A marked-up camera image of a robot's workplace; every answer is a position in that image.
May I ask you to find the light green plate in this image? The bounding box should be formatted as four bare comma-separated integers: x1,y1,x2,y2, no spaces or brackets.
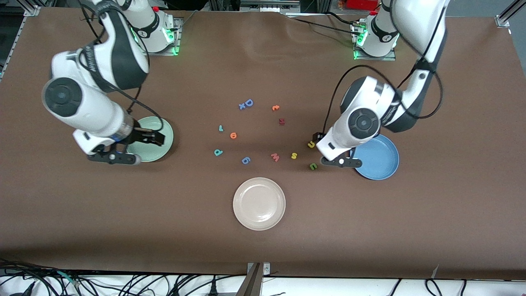
125,116,174,162

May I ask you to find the blue plate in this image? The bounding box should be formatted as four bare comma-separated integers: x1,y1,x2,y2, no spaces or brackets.
351,133,400,180

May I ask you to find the beige plate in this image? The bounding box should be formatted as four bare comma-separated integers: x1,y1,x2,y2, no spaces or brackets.
233,177,286,231

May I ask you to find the red box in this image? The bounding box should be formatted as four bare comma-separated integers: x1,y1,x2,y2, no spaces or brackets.
345,0,381,11

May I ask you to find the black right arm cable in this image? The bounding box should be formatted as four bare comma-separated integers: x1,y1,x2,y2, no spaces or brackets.
77,0,165,133

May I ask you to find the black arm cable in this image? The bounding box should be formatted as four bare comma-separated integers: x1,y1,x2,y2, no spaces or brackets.
323,0,445,137
77,0,165,133

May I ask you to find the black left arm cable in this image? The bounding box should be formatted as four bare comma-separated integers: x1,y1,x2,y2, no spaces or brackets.
323,0,445,137

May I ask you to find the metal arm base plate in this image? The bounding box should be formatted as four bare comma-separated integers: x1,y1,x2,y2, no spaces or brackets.
353,21,397,61
136,16,184,56

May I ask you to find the black cable on table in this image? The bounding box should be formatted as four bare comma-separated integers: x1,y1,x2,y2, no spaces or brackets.
286,12,360,36

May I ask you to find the grey metal frame bar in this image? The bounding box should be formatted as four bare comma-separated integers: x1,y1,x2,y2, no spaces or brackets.
240,0,301,13

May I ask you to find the metal table edge bracket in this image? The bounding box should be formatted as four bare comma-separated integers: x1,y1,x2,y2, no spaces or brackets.
236,262,271,296

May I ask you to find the teal cable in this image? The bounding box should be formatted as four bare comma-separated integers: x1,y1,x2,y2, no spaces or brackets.
57,271,81,287

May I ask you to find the aluminium frame profile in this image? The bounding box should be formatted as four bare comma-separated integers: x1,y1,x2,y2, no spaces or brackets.
495,0,521,28
23,0,46,17

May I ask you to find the black cable tangle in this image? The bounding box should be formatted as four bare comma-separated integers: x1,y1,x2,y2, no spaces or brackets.
0,258,56,296

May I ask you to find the black looped cable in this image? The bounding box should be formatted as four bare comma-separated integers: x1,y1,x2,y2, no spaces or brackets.
425,278,444,296

